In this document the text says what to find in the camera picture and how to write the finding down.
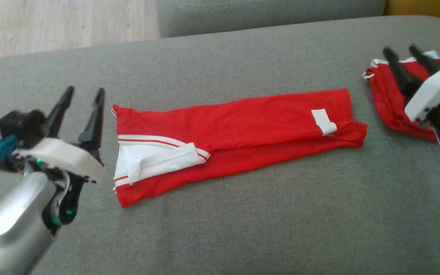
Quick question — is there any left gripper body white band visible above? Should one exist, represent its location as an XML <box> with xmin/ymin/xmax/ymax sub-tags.
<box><xmin>14</xmin><ymin>137</ymin><xmax>107</xmax><ymax>184</ymax></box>

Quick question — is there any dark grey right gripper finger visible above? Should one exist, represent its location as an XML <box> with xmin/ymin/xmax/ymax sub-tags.
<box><xmin>408</xmin><ymin>44</ymin><xmax>440</xmax><ymax>76</ymax></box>
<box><xmin>382</xmin><ymin>46</ymin><xmax>422</xmax><ymax>97</ymax></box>

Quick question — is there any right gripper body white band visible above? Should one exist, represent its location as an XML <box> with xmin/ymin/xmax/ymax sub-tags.
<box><xmin>403</xmin><ymin>61</ymin><xmax>440</xmax><ymax>152</ymax></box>

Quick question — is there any red shorts white stripe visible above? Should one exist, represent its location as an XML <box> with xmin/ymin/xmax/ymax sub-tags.
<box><xmin>362</xmin><ymin>50</ymin><xmax>440</xmax><ymax>143</ymax></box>

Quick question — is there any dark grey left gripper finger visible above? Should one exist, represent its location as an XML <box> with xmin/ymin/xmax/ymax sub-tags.
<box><xmin>77</xmin><ymin>87</ymin><xmax>106</xmax><ymax>152</ymax></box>
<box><xmin>44</xmin><ymin>86</ymin><xmax>75</xmax><ymax>139</ymax></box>

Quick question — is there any large grey sofa seat cushion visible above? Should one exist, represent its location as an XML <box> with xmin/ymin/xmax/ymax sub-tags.
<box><xmin>0</xmin><ymin>15</ymin><xmax>440</xmax><ymax>275</ymax></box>

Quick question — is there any red basketball jersey white trim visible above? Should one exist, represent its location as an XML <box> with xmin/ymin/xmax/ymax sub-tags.
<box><xmin>111</xmin><ymin>88</ymin><xmax>369</xmax><ymax>209</ymax></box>

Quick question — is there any wide yellow sofa backrest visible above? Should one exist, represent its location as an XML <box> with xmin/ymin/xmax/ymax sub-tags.
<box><xmin>386</xmin><ymin>0</ymin><xmax>440</xmax><ymax>30</ymax></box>

